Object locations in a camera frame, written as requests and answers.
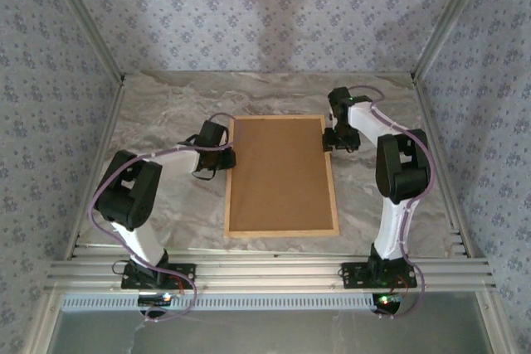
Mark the brown backing board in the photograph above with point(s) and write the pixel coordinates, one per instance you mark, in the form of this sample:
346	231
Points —
282	176

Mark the light wooden picture frame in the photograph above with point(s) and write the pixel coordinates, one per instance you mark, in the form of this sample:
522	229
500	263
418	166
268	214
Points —
282	233

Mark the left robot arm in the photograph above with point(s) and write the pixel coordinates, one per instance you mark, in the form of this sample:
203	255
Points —
124	192

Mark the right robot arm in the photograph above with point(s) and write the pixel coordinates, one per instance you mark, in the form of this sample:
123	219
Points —
398	171

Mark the grey metal panel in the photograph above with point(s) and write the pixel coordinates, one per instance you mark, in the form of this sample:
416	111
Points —
269	333

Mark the aluminium side rail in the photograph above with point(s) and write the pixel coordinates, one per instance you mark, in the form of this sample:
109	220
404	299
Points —
96	163
441	163

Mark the aluminium mounting rail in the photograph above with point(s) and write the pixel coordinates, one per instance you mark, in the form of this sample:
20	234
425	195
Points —
269	275

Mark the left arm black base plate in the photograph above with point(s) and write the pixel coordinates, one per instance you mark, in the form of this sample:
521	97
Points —
182	277

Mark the aluminium corner post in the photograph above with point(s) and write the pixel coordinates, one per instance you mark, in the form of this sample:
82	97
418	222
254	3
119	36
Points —
442	26
93	26

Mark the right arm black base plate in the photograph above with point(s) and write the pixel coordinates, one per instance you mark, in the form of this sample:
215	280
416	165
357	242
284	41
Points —
352	275

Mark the aluminium frame leg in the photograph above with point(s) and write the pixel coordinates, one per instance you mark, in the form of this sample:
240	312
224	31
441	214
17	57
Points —
41	325
498	325

